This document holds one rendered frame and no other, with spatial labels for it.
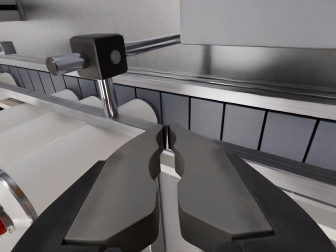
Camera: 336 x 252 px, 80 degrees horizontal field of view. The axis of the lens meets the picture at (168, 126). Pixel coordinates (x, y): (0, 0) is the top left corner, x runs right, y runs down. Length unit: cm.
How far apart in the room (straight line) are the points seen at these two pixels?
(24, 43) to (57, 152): 41
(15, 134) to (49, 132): 3
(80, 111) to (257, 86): 17
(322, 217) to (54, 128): 28
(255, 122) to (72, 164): 17
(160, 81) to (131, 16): 11
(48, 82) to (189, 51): 27
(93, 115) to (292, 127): 18
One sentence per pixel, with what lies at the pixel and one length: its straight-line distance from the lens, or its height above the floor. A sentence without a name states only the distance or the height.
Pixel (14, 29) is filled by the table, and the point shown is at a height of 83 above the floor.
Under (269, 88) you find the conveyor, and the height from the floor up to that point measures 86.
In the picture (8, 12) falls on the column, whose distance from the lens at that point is 52.
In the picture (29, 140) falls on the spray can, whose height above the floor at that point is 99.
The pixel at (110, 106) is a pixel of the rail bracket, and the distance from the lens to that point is 18.
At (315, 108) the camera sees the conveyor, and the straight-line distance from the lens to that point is 20.
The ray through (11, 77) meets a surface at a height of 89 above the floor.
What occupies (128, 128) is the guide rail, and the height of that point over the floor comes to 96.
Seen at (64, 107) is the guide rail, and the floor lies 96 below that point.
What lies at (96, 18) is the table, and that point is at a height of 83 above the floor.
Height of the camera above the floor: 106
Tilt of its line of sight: 47 degrees down
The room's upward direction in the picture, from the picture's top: 129 degrees counter-clockwise
